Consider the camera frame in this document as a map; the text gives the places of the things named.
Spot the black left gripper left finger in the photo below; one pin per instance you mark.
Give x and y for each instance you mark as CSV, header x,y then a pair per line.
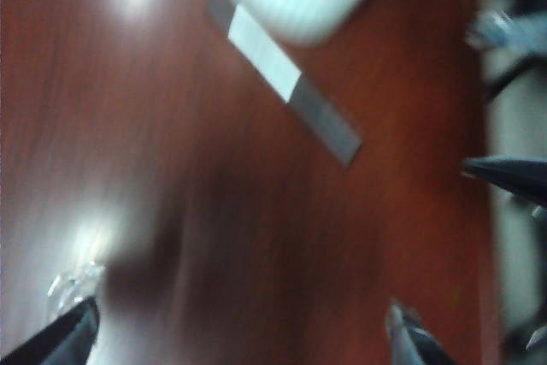
x,y
64,331

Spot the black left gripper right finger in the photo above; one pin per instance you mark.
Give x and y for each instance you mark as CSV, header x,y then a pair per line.
x,y
414,339

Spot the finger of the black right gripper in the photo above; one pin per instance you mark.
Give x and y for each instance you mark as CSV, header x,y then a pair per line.
x,y
539,337
513,177

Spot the black and silver pen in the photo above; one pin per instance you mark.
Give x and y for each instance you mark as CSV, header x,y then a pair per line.
x,y
325,125

